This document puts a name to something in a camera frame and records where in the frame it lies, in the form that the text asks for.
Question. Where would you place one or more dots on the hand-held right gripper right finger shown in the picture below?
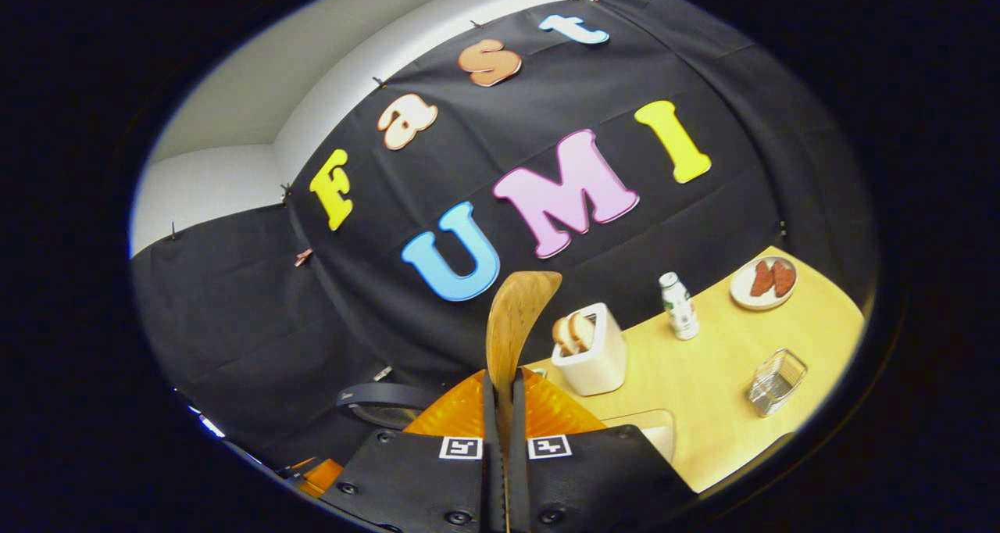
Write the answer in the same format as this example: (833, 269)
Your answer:
(519, 486)

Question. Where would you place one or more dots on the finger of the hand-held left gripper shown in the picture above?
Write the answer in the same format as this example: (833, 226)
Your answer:
(322, 477)

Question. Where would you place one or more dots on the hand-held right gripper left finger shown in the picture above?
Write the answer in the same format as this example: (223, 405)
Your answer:
(491, 486)

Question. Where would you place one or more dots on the black rice cooker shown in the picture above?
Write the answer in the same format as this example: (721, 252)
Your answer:
(383, 395)

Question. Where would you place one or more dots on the clear rice container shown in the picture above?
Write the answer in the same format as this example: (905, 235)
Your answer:
(656, 431)

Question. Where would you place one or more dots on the wooden spoon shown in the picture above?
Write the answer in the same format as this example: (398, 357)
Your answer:
(516, 314)

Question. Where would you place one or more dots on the white cloth clip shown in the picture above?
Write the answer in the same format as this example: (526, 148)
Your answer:
(383, 373)

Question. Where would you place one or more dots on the white toaster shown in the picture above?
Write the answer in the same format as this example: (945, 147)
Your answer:
(598, 361)

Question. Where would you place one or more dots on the bread slice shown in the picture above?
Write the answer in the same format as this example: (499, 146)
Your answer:
(562, 336)
(583, 330)

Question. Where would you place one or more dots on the pink cloth clip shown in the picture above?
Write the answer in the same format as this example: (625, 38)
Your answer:
(304, 258)

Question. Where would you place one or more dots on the white milk bottle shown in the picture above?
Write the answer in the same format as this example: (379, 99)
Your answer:
(681, 310)

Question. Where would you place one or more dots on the white plate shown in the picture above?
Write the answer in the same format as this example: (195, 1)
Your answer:
(741, 292)

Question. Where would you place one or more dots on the red meat slice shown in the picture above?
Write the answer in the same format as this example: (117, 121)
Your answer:
(783, 278)
(762, 279)

